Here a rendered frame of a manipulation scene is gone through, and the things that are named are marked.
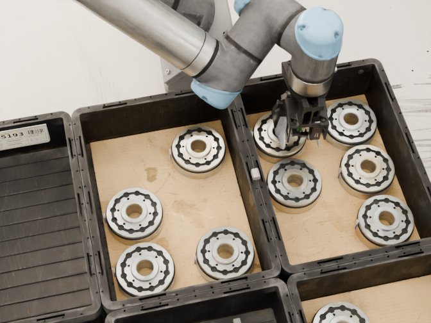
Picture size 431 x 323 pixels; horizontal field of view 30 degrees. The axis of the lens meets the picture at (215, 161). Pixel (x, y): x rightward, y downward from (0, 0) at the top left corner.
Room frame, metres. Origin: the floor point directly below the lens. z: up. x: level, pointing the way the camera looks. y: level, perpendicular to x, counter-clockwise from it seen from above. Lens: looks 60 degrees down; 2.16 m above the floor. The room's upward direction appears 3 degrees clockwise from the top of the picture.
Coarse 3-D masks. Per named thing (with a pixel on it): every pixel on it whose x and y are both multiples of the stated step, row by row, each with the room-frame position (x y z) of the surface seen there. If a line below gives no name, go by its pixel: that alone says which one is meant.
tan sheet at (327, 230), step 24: (360, 96) 0.95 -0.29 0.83; (312, 144) 0.83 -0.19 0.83; (264, 168) 0.77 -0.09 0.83; (336, 168) 0.78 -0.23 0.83; (336, 192) 0.72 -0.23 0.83; (288, 216) 0.67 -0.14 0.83; (312, 216) 0.67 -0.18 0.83; (336, 216) 0.67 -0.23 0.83; (288, 240) 0.62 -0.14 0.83; (312, 240) 0.62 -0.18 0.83; (336, 240) 0.62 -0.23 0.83; (360, 240) 0.63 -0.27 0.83
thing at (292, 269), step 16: (336, 64) 0.95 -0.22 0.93; (352, 64) 0.95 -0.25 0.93; (368, 64) 0.95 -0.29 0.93; (256, 80) 0.90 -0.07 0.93; (272, 80) 0.90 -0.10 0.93; (384, 80) 0.92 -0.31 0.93; (240, 96) 0.86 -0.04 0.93; (240, 112) 0.83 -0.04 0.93; (400, 112) 0.85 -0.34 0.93; (400, 128) 0.81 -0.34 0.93; (256, 160) 0.73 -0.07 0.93; (416, 160) 0.74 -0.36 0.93; (272, 208) 0.63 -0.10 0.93; (272, 224) 0.60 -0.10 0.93; (416, 240) 0.58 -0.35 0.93; (336, 256) 0.55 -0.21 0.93; (352, 256) 0.55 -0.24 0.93; (368, 256) 0.55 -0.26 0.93; (288, 272) 0.52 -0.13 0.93
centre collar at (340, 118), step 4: (344, 112) 0.88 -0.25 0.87; (348, 112) 0.88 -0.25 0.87; (352, 112) 0.88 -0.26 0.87; (356, 112) 0.88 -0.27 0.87; (340, 116) 0.87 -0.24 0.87; (356, 116) 0.88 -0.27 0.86; (360, 116) 0.87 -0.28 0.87; (340, 120) 0.86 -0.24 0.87; (360, 120) 0.86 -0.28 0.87; (340, 124) 0.86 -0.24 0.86; (344, 124) 0.85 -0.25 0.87; (356, 124) 0.86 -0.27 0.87; (360, 124) 0.86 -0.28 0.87; (344, 128) 0.85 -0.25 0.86; (348, 128) 0.85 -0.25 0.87; (352, 128) 0.85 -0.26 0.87; (356, 128) 0.85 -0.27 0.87
